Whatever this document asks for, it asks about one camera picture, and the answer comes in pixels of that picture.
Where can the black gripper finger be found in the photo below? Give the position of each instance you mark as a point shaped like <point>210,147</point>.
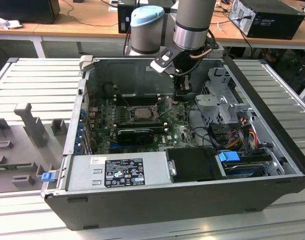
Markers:
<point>186,86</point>
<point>177,85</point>

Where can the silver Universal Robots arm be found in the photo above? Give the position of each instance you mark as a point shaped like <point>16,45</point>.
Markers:
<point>192,25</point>

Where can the CPU socket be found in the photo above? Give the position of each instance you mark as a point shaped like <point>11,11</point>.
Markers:
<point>131,115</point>

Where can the black plastic bay cover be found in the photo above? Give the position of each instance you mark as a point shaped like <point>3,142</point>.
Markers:
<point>192,162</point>

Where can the round coin battery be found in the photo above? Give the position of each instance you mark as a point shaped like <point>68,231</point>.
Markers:
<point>176,102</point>

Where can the silver metal drive cage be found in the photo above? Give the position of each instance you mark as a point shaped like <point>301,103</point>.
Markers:
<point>212,102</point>

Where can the green motherboard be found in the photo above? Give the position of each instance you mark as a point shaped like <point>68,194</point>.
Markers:
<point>177,135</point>

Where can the black graphics card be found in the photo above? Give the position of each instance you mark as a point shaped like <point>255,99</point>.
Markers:
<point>135,137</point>

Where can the small black tower case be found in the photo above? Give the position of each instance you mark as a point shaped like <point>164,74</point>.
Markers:
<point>123,17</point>

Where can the blue disk carrier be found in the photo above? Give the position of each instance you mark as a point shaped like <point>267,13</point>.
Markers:
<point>228,160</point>

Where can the grey case latch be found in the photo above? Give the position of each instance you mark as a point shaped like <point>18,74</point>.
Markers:
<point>86,62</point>

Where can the black desktop PC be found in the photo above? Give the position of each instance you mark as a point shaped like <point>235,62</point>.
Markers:
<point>275,22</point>

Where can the wooden desk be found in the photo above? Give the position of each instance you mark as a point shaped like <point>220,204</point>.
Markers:
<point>92,27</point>

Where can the silver hard disk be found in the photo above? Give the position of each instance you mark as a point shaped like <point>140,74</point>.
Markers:
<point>245,170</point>

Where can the black open PC case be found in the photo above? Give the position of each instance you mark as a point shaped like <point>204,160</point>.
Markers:
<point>167,207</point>

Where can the grey power supply unit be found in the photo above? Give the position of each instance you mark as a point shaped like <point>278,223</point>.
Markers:
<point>80,172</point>

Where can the blue case latch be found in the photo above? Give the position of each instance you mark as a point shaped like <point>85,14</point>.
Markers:
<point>47,177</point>

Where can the black box on desk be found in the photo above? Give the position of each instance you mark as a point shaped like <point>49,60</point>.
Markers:
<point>27,11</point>

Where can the grey plastic parts rack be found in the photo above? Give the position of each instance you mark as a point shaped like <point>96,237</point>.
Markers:
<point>20,147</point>

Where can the crumpled white paper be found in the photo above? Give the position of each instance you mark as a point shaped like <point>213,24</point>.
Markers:
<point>7,23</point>

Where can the green RAM stick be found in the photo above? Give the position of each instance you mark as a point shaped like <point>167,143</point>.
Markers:
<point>12,167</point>

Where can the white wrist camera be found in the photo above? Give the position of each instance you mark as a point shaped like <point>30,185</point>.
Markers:
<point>161,63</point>

